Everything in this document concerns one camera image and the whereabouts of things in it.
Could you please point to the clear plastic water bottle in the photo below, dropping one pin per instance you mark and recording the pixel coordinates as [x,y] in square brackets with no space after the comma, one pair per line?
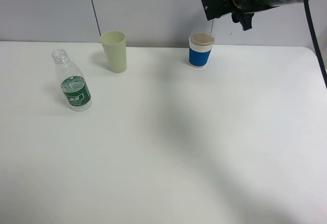
[71,81]

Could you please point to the blue paper cup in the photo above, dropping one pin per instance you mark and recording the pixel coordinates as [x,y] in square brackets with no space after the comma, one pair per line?
[200,46]

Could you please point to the pale green plastic cup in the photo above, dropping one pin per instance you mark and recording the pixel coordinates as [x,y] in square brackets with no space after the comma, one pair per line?
[114,46]

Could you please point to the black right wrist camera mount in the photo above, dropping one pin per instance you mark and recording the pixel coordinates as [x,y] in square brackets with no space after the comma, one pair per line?
[215,8]

